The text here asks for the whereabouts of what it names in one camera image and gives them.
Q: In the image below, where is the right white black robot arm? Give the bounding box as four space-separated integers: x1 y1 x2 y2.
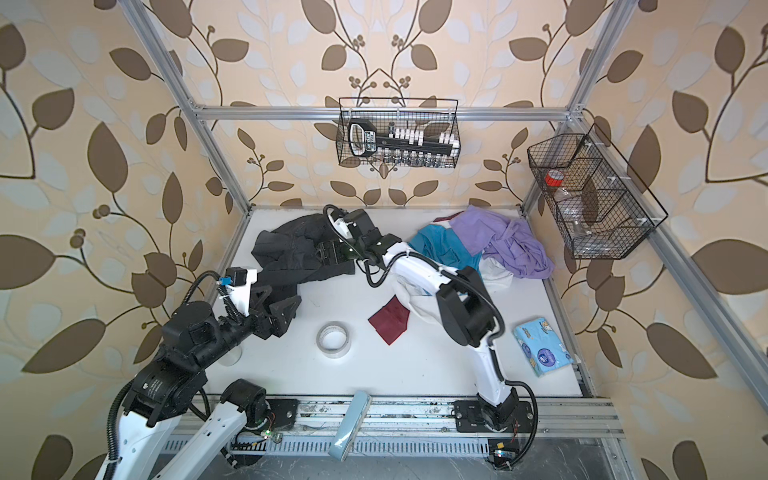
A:
323 204 539 471

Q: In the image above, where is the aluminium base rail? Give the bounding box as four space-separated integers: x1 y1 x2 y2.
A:
161 393 626 458

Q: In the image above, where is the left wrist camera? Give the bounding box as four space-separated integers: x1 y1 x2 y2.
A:
218 267 258 318

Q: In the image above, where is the light blue plastic strip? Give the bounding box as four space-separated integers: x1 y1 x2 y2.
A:
328 391 372 461

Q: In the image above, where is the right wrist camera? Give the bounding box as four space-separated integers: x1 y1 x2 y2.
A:
330 209 375 240

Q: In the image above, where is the teal cloth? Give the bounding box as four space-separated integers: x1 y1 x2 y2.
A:
408 224 481 270

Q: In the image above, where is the clear bottle red cap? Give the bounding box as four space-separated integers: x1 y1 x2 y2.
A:
545 169 599 243

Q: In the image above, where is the black wire basket back wall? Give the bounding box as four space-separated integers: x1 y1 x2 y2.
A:
335 95 462 169

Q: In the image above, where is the maroon cloth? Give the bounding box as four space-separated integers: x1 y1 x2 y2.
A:
368 296 410 345

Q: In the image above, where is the dark grey cloth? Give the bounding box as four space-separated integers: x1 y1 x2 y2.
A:
251 214 355 302

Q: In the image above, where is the black wire basket wall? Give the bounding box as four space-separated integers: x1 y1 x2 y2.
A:
527 124 668 260
335 95 462 169

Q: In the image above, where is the clear tape roll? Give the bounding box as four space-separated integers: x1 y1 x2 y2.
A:
315 322 351 359

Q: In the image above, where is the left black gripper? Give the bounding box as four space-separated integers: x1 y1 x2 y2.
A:
192 281 300 374

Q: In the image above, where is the black tool with white bits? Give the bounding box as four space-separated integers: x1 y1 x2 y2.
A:
346 119 461 157

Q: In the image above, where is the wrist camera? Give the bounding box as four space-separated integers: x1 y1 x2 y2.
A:
330 209 375 240
218 267 258 318

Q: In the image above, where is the light blue tissue pack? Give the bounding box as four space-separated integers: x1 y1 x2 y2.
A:
513 318 573 377

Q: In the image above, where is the dark red cloth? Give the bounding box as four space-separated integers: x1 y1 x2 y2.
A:
432 210 464 224

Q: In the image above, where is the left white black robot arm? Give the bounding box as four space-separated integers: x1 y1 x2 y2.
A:
96 267 301 479

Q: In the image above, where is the black wire basket right wall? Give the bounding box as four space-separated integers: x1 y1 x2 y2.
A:
527 124 668 260

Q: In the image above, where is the purple cloth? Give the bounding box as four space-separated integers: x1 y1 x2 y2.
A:
449 206 554 280

